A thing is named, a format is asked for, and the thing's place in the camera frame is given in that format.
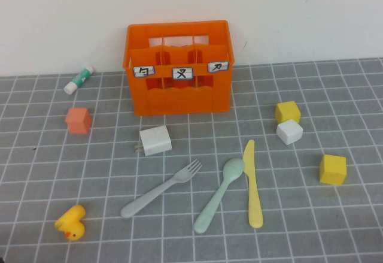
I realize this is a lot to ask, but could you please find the pale green plastic spoon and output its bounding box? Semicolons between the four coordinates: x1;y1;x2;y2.
193;157;246;234

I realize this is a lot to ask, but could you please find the grey plastic fork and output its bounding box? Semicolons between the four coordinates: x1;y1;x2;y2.
120;158;203;218

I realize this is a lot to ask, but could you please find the yellow plastic knife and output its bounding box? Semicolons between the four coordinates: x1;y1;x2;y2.
242;139;265;229

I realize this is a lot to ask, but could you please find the orange plastic cutlery holder crate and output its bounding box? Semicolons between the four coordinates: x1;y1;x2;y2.
123;19;235;117

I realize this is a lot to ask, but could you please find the white charger plug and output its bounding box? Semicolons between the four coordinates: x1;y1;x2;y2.
133;125;173;157

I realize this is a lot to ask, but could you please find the white label fork character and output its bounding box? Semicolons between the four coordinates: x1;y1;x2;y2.
172;66;194;80

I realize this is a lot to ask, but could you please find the white label knife character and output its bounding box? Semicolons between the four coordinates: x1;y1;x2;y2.
208;61;230;73

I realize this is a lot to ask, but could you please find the white label spoon character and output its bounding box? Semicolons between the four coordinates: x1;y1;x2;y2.
133;66;156;79

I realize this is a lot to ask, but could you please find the yellow foam cube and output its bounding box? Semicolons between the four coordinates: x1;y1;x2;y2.
319;154;348;186
275;101;302;125

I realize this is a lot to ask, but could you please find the white foam cube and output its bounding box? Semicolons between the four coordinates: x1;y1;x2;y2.
276;119;304;146

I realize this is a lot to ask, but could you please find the salmon pink foam cube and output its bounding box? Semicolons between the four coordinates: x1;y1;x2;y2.
65;107;92;135

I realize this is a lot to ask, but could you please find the white green glue stick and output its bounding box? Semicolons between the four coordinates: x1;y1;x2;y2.
63;66;95;95

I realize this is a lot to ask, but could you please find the grey grid tablecloth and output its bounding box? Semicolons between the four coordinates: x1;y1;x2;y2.
0;58;383;263

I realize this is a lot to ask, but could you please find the yellow rubber duck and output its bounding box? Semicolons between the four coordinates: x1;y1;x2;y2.
54;204;87;242

